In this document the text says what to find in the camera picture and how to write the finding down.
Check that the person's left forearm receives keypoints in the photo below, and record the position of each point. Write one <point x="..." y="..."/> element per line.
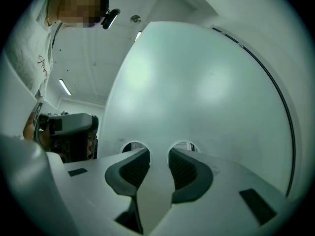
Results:
<point x="28" y="130"/>

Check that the person's grey t-shirt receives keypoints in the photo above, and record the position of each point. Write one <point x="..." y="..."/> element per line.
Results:
<point x="27" y="53"/>

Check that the person's head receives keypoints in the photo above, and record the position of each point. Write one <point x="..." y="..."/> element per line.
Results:
<point x="78" y="6"/>

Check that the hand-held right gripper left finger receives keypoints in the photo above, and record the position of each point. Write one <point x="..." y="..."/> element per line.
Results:
<point x="98" y="181"/>

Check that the black head camera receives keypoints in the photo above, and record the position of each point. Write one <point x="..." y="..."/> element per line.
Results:
<point x="110" y="18"/>

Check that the ceiling strip light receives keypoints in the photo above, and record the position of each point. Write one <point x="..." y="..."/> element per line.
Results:
<point x="138" y="36"/>
<point x="65" y="87"/>

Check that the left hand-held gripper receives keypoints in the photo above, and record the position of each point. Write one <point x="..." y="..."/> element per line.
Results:
<point x="73" y="146"/>

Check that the person's left hand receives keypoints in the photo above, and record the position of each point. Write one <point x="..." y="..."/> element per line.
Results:
<point x="44" y="139"/>

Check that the frosted glass door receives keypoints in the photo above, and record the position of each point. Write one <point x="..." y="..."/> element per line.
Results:
<point x="197" y="82"/>

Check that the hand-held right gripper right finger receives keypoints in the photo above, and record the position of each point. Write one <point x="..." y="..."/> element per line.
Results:
<point x="221" y="193"/>

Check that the round ceiling fixture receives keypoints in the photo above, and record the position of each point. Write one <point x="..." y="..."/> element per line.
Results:
<point x="135" y="19"/>

